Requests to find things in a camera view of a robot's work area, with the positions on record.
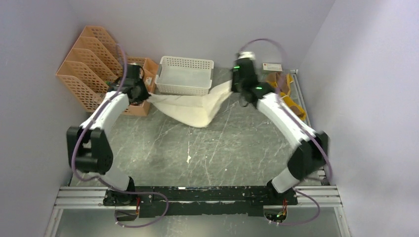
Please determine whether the cream white towel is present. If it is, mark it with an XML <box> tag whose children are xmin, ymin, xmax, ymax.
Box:
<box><xmin>147</xmin><ymin>80</ymin><xmax>232</xmax><ymax>128</ymax></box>

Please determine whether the white plastic basket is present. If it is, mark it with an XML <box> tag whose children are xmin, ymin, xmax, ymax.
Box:
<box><xmin>155</xmin><ymin>56</ymin><xmax>214</xmax><ymax>96</ymax></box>

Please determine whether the orange plastic file organizer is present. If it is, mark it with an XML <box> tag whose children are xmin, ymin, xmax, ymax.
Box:
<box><xmin>55</xmin><ymin>25</ymin><xmax>160</xmax><ymax>118</ymax></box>

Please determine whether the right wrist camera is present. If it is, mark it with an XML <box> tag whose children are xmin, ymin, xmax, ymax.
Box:
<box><xmin>238</xmin><ymin>51</ymin><xmax>255</xmax><ymax>61</ymax></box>

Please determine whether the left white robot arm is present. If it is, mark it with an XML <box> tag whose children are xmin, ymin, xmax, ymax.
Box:
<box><xmin>66</xmin><ymin>64</ymin><xmax>150</xmax><ymax>205</ymax></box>

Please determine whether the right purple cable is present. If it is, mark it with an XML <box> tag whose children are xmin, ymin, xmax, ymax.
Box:
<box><xmin>238</xmin><ymin>38</ymin><xmax>334</xmax><ymax>226</ymax></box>

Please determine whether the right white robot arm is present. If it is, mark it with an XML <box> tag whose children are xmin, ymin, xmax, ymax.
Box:
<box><xmin>231</xmin><ymin>57</ymin><xmax>328</xmax><ymax>204</ymax></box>

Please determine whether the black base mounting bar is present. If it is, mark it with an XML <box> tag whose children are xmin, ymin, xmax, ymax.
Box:
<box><xmin>102</xmin><ymin>186</ymin><xmax>298</xmax><ymax>218</ymax></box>

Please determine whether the brown yellow towel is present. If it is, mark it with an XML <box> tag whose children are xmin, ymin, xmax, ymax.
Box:
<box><xmin>265</xmin><ymin>72</ymin><xmax>306</xmax><ymax>121</ymax></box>

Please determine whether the small white red box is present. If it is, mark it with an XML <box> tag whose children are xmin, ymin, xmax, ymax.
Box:
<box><xmin>262</xmin><ymin>63</ymin><xmax>283</xmax><ymax>72</ymax></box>

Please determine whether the aluminium frame rail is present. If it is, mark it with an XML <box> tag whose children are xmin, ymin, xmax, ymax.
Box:
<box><xmin>44</xmin><ymin>69</ymin><xmax>351</xmax><ymax>237</ymax></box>

